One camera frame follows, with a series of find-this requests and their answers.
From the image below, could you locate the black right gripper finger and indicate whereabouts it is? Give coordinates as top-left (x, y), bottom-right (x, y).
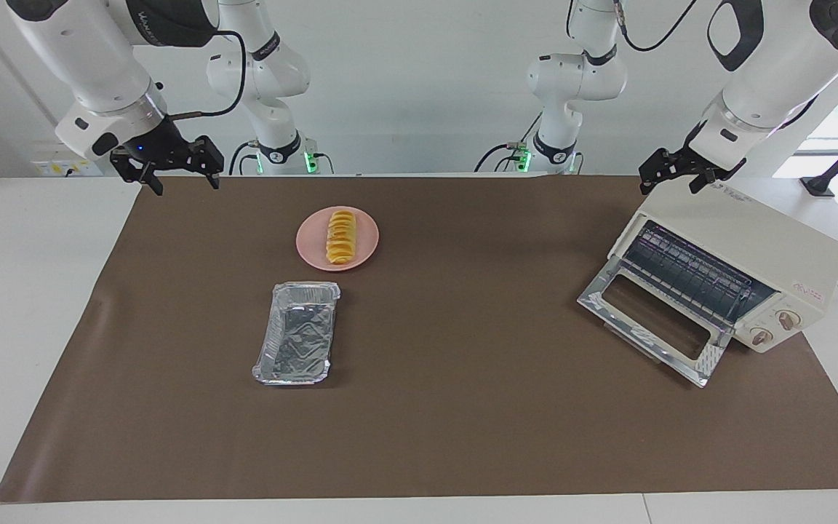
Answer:
top-left (188, 136), bottom-right (225, 190)
top-left (110, 148), bottom-right (165, 196)

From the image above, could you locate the golden ridged bread loaf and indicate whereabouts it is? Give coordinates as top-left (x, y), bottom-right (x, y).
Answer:
top-left (325, 210), bottom-right (358, 266)

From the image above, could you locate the aluminium foil tray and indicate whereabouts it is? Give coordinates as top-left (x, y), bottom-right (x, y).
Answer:
top-left (251, 282), bottom-right (341, 386)

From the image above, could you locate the white toaster oven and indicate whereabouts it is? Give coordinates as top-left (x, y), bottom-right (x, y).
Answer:
top-left (608, 182), bottom-right (838, 355)

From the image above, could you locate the glass oven door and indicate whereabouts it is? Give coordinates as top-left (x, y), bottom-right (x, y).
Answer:
top-left (578, 255), bottom-right (733, 389)

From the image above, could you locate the pink round plate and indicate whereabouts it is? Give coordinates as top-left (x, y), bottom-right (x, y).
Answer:
top-left (295, 206), bottom-right (380, 272)

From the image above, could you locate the brown table mat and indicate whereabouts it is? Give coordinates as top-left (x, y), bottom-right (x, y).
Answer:
top-left (0, 175), bottom-right (838, 504)

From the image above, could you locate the black right base cable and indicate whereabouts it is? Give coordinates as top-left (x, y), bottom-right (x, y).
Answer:
top-left (228, 140), bottom-right (263, 176)

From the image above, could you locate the black base cable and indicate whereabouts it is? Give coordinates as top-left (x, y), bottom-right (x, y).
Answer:
top-left (473, 113), bottom-right (545, 174)
top-left (228, 140), bottom-right (263, 176)

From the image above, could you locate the white wall socket box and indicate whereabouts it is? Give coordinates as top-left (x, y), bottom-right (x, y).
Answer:
top-left (30, 140), bottom-right (105, 178)

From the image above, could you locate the metal oven wire rack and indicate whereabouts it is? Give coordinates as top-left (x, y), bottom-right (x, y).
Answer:
top-left (621, 222), bottom-right (776, 328)

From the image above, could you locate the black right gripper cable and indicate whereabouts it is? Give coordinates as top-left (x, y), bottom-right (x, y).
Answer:
top-left (168, 29), bottom-right (247, 121)

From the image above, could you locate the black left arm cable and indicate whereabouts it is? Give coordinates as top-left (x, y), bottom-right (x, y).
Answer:
top-left (612, 0), bottom-right (701, 53)

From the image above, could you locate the black left base cable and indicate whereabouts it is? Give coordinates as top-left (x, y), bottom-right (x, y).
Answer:
top-left (473, 113), bottom-right (545, 174)

